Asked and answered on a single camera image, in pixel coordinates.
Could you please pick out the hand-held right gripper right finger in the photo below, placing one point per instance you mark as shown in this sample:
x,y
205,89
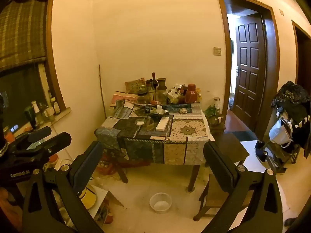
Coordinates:
x,y
218,165

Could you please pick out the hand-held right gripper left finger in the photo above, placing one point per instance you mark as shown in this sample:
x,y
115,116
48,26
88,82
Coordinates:
x,y
88,162

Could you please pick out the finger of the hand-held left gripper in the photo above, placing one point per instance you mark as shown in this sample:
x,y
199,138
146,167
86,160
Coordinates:
x,y
41,132
58,142

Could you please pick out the white plastic bowl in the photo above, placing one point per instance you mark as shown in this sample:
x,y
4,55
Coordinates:
x,y
160,205

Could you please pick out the person's left forearm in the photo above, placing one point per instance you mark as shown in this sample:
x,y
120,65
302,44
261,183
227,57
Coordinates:
x,y
4,206

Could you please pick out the red plastic bag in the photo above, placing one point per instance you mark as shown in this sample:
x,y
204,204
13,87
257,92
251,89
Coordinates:
x,y
107,167

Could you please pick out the dark green bottle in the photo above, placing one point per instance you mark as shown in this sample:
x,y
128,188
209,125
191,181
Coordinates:
x,y
30,116

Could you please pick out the white capped clear bottle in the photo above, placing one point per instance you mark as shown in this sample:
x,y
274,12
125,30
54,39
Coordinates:
x,y
37,111

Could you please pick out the small labelled bottle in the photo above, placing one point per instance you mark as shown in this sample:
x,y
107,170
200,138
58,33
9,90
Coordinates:
x,y
56,106

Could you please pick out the small wooden side table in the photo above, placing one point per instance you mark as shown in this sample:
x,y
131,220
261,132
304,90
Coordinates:
x,y
217,129

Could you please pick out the yellow hat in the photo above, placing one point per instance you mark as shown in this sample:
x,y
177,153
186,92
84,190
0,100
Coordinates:
x,y
89,199

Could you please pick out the dark doormat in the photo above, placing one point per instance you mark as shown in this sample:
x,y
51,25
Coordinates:
x,y
243,135

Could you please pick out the black shoe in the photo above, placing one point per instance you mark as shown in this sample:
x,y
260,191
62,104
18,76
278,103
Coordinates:
x,y
259,145
262,156

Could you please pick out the patchwork tablecloth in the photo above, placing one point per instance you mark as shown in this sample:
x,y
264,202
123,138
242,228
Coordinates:
x,y
189,131

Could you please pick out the brown labelled jar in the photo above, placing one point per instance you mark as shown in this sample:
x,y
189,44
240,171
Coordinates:
x,y
217,119

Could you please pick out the green leafy plant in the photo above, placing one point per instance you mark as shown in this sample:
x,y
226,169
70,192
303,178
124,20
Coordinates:
x,y
211,111

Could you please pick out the clear jar white lid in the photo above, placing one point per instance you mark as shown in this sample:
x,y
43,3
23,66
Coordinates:
x,y
217,104

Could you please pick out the glass ashtray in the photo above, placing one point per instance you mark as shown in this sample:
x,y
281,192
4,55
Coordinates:
x,y
140,121

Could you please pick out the wooden rack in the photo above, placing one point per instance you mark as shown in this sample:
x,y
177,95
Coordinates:
x,y
284,155

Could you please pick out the thin wooden stick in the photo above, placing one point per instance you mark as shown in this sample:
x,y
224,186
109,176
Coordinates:
x,y
100,89

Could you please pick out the white rectangular box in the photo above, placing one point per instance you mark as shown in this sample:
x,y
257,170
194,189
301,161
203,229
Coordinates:
x,y
162,123

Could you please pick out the pink floral box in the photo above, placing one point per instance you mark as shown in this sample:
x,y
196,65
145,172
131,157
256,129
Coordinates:
x,y
122,98

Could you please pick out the red thermos flask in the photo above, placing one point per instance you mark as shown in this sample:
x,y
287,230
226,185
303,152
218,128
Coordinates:
x,y
190,94

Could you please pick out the floral patterned box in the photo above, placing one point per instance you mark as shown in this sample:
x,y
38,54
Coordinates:
x,y
134,85

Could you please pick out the brown ceramic vase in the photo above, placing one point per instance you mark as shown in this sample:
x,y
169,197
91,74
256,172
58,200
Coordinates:
x,y
161,82

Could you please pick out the dark patterned clothing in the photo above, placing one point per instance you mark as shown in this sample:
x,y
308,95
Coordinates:
x,y
291,94

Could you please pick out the dark panelled wooden door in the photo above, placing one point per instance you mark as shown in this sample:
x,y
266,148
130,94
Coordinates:
x,y
250,65

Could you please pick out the dark wine bottle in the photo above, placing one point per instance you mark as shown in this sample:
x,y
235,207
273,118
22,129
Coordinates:
x,y
153,80

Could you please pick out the plaid bamboo window blind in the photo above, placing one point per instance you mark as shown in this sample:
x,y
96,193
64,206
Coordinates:
x,y
21,29

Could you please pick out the beige light switch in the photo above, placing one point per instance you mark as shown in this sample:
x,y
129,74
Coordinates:
x,y
217,51

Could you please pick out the wooden door frame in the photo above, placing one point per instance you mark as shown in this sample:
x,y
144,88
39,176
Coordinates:
x,y
273,53
295,53

